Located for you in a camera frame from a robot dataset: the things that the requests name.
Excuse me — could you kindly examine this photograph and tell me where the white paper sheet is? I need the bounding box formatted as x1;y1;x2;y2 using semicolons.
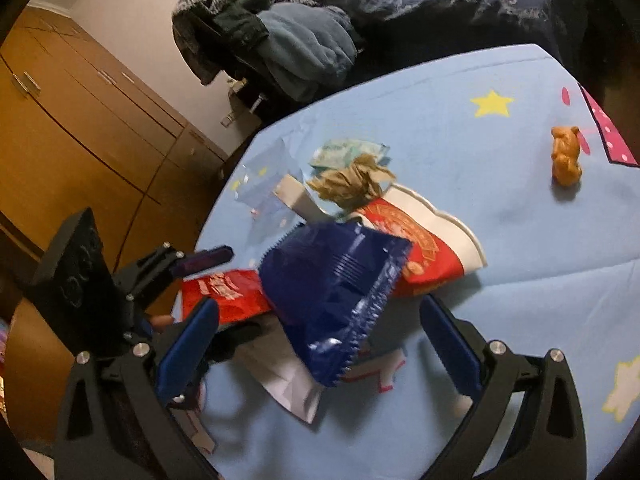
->
235;320;326;423

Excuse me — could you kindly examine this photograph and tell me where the red and white paper cup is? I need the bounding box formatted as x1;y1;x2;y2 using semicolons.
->
345;185;488;298

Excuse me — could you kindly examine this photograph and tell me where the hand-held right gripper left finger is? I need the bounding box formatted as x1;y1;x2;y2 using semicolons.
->
54;297;221;480

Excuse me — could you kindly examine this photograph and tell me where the bed with navy duvet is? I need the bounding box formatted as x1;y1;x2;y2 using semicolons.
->
270;0;601;91

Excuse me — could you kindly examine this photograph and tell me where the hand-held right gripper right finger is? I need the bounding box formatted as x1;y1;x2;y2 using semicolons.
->
419;294;588;480

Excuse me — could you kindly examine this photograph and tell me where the crumpled brown paper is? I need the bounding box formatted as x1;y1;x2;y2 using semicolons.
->
306;154;397;211

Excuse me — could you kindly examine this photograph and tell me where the brown wooden wardrobe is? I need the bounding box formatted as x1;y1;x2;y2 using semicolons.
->
0;5;226;441

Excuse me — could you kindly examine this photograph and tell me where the green wrapper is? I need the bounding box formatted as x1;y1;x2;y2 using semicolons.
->
309;140;391;171

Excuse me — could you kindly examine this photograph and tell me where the grey furry garment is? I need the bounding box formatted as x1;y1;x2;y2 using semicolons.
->
172;0;226;86

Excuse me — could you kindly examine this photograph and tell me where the dark blue snack packet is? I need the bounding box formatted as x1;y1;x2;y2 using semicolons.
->
257;220;415;388

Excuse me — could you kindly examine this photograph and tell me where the dark jacket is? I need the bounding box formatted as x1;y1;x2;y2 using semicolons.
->
210;0;273;58

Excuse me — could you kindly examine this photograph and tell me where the black chair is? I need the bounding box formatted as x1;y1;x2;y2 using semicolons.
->
220;57;281;123

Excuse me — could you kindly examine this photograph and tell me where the small red snack packet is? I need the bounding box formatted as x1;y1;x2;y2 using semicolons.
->
180;269;275;325

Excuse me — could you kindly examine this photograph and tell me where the light blue printed blanket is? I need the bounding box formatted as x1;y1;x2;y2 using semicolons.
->
192;44;640;480

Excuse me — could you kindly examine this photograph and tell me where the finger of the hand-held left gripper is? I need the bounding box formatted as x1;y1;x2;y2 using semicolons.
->
116;242;236;307
210;321;266;363

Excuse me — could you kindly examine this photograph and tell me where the blue fleece garment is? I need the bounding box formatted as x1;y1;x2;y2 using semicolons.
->
257;2;358;103

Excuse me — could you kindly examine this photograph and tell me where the small white box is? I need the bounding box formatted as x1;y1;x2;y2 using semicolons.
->
274;175;326;223

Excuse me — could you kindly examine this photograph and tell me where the orange bear toy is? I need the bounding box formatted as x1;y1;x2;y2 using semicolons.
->
550;126;583;186

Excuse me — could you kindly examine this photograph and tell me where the clear plastic wrapper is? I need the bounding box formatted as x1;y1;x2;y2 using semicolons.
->
232;135;306;221

